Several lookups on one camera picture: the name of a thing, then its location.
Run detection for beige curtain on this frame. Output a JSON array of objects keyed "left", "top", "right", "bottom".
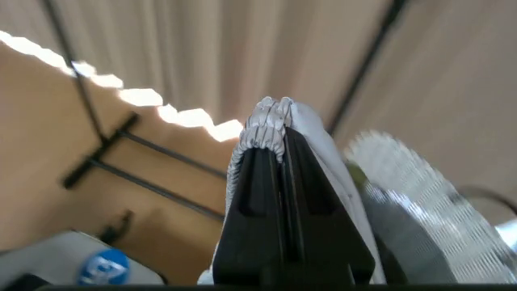
[{"left": 0, "top": 0, "right": 517, "bottom": 227}]

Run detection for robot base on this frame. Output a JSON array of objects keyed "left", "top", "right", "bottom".
[{"left": 0, "top": 230, "right": 167, "bottom": 287}]

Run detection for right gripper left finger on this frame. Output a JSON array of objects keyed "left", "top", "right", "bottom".
[{"left": 212, "top": 148, "right": 288, "bottom": 284}]

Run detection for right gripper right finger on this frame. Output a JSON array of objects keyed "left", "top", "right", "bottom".
[{"left": 284, "top": 127, "right": 376, "bottom": 284}]

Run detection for pale grey shorts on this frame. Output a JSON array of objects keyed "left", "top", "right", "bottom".
[{"left": 197, "top": 95, "right": 387, "bottom": 285}]

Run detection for white laundry basket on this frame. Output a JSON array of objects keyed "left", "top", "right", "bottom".
[{"left": 343, "top": 129, "right": 517, "bottom": 285}]

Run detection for green garment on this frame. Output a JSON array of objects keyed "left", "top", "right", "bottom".
[{"left": 346, "top": 161, "right": 371, "bottom": 193}]

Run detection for black clothes rack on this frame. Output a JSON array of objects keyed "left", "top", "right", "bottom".
[{"left": 40, "top": 0, "right": 409, "bottom": 222}]

